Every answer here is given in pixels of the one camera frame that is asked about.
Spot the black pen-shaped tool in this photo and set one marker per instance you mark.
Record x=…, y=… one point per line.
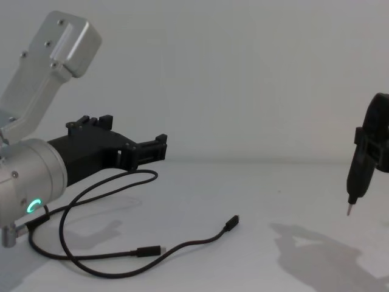
x=358, y=179

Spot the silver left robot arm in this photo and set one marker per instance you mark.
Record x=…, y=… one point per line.
x=33, y=170

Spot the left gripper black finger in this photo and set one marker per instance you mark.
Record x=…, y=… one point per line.
x=149, y=150
x=103, y=123

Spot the white curtain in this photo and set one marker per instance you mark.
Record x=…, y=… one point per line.
x=228, y=76

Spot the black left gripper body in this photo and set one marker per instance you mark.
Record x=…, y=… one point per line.
x=88, y=149

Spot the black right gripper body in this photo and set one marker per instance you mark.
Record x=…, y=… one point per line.
x=380, y=112

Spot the white tablecloth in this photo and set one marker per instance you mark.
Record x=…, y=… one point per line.
x=243, y=188

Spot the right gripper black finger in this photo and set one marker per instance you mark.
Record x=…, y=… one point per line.
x=367, y=143

